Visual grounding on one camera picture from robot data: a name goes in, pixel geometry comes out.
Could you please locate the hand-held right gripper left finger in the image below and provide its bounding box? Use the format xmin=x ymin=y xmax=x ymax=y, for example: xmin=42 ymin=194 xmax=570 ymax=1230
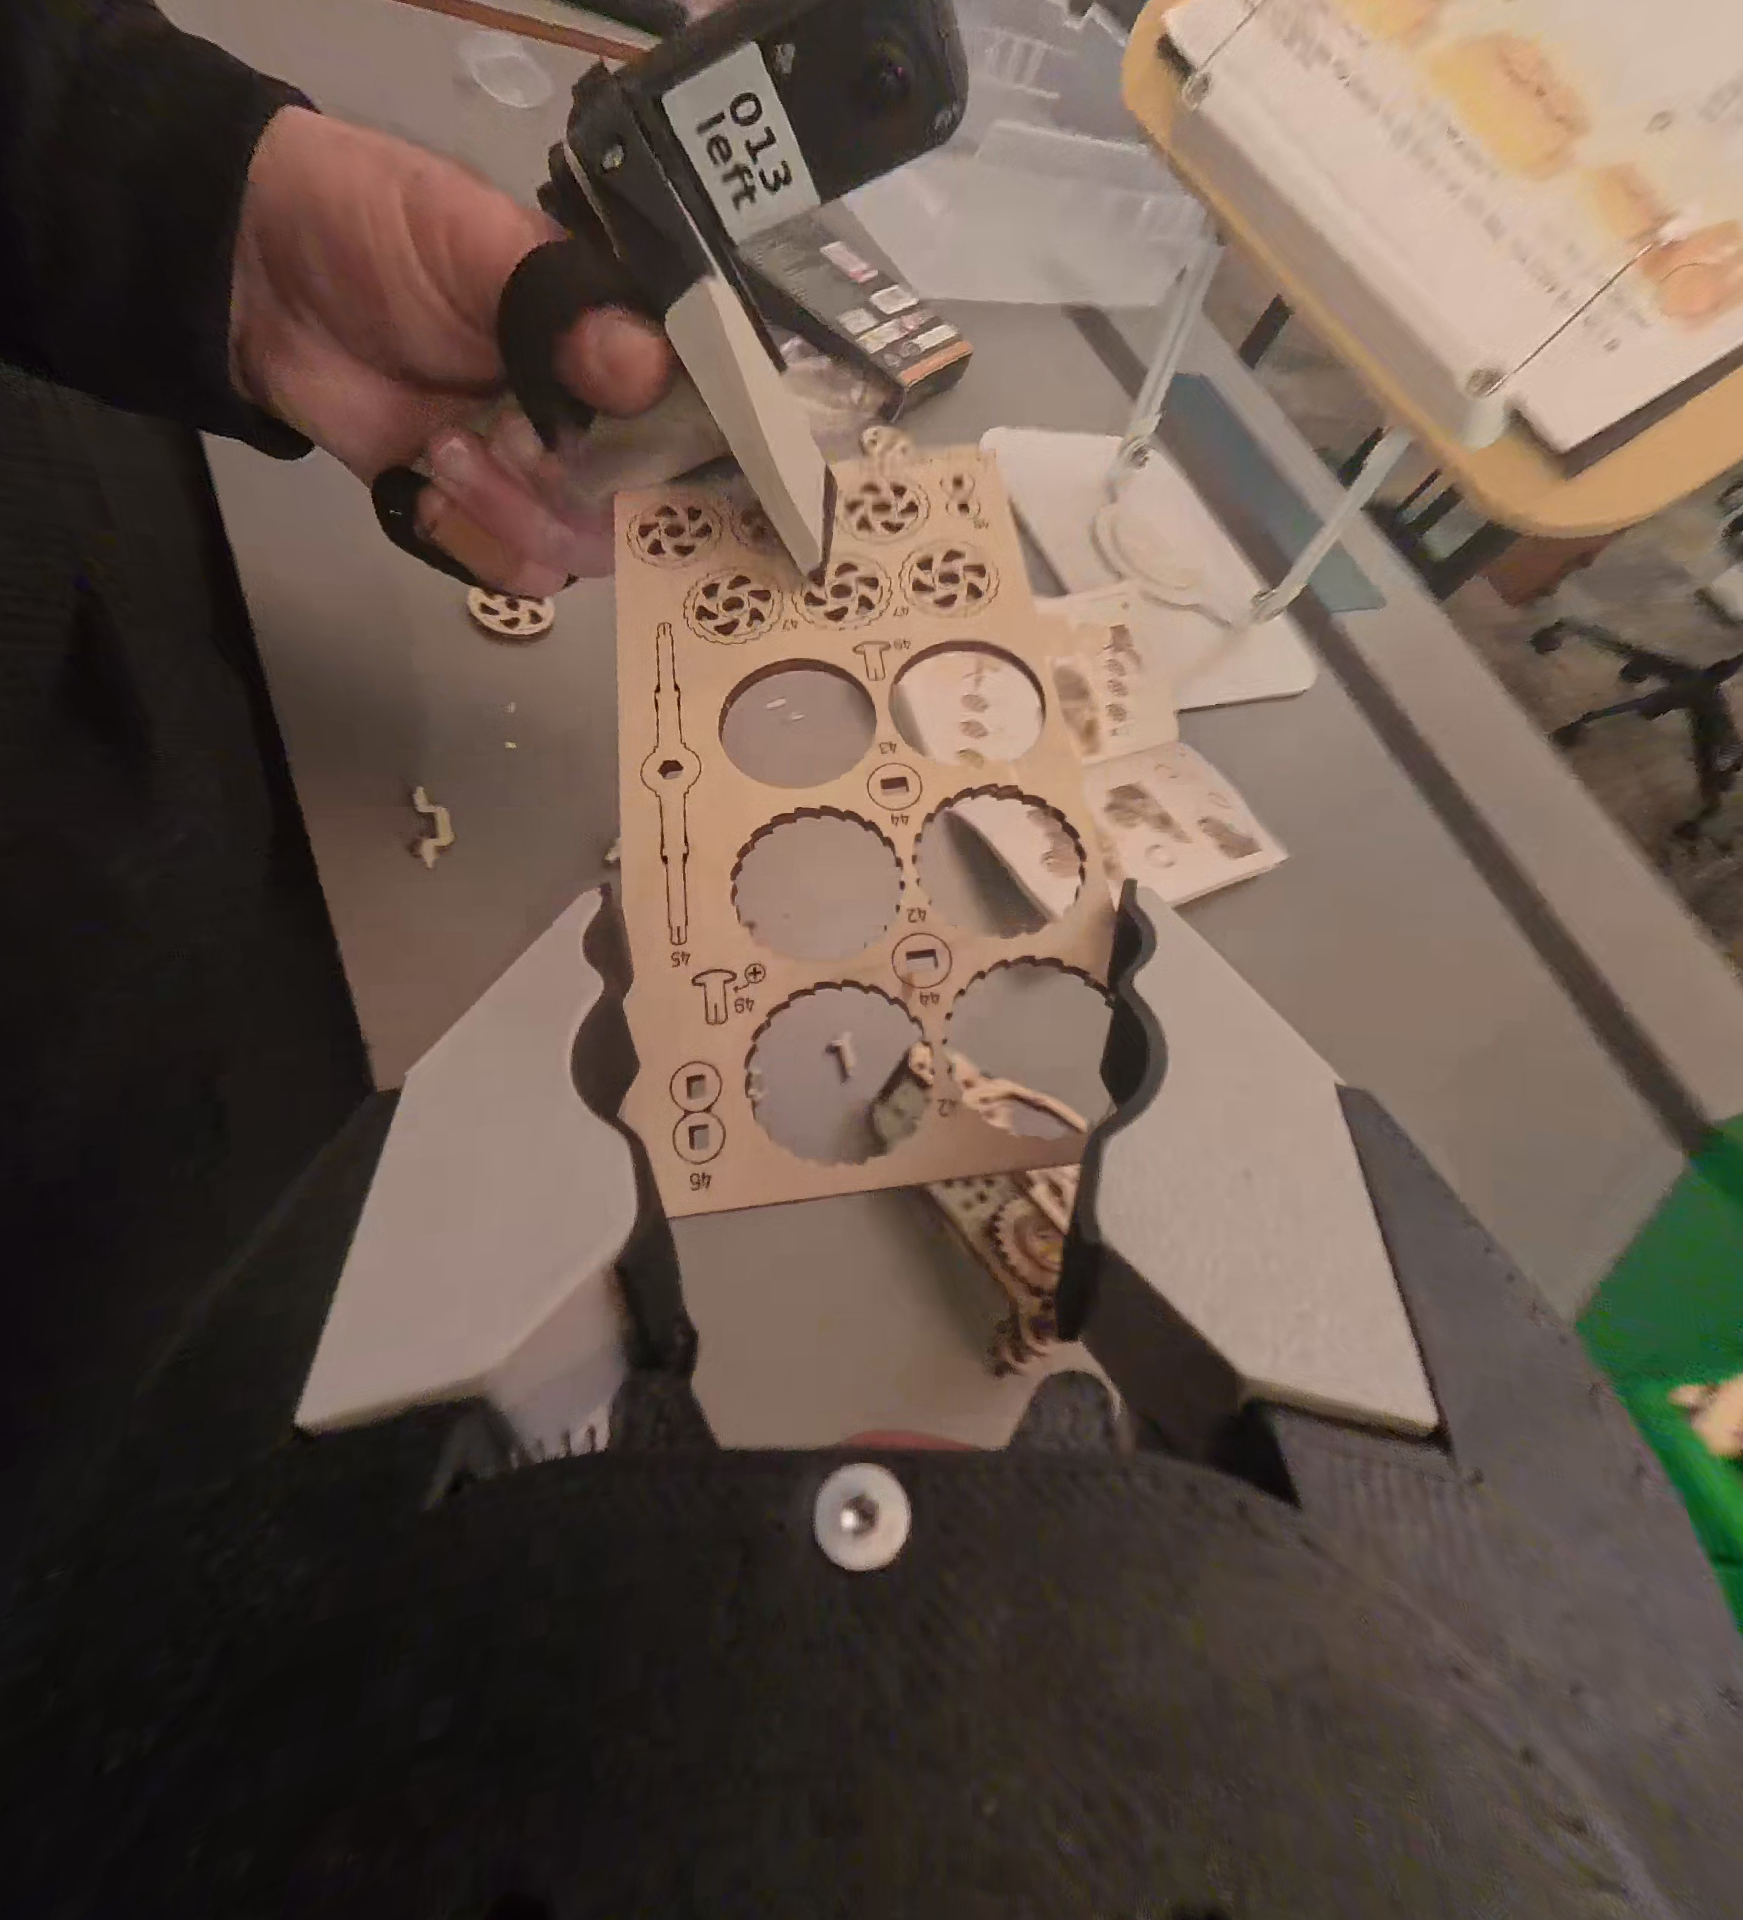
xmin=295 ymin=885 xmax=702 ymax=1465

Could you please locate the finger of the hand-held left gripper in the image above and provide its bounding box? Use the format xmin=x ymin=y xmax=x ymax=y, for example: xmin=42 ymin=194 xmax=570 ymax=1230
xmin=664 ymin=272 xmax=837 ymax=583

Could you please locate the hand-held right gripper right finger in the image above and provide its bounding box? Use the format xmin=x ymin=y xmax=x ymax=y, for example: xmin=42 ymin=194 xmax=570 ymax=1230
xmin=1054 ymin=881 xmax=1443 ymax=1459

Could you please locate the wooden buggy model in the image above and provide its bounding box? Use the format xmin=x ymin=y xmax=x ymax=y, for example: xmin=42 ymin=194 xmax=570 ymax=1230
xmin=871 ymin=1041 xmax=1113 ymax=1377

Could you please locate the wooden parts sheet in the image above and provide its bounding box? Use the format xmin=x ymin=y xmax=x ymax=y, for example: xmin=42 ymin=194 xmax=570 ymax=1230
xmin=612 ymin=442 xmax=1131 ymax=1212

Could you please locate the paper instruction booklet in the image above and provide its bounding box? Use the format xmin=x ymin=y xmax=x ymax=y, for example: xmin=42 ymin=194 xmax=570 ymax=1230
xmin=908 ymin=588 xmax=1289 ymax=910

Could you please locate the person's left forearm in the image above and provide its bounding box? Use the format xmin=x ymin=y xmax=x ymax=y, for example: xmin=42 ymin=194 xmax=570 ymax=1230
xmin=0 ymin=0 xmax=321 ymax=459

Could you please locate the person's left hand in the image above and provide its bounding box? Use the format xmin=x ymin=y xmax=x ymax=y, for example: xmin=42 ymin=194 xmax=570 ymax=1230
xmin=232 ymin=112 xmax=680 ymax=597

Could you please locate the black cardboard box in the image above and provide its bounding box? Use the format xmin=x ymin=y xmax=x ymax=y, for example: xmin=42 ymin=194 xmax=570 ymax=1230
xmin=743 ymin=224 xmax=978 ymax=426

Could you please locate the translucent plastic container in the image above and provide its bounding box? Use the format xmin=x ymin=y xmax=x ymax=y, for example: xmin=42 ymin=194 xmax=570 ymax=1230
xmin=812 ymin=0 xmax=1219 ymax=309

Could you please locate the clear plastic cup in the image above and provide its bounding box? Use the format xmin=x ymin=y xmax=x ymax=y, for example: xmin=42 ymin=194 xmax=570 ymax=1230
xmin=457 ymin=29 xmax=558 ymax=114

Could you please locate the green object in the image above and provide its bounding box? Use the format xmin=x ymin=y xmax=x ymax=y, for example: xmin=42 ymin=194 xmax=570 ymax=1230
xmin=1576 ymin=1095 xmax=1743 ymax=1756

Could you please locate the open printed book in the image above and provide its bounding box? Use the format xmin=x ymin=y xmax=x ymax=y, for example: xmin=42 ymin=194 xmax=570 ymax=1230
xmin=1162 ymin=0 xmax=1743 ymax=456

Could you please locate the black office chair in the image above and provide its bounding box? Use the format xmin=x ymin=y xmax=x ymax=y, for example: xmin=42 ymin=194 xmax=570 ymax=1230
xmin=1530 ymin=449 xmax=1743 ymax=842

